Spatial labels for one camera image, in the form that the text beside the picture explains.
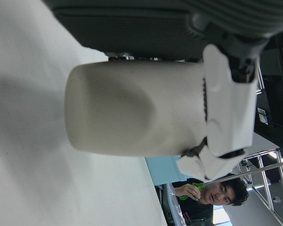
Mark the aluminium frame rack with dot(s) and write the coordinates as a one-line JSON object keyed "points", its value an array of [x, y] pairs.
{"points": [[266, 183]]}

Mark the person in black shirt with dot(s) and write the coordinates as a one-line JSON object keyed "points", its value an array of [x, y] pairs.
{"points": [[202, 212]]}

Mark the aluminium profile bar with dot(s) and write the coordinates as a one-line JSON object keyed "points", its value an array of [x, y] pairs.
{"points": [[172, 207]]}

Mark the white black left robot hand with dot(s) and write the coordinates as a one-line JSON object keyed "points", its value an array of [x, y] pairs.
{"points": [[155, 23]]}

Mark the beige paper cup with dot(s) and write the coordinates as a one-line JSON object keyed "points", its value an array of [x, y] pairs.
{"points": [[132, 110]]}

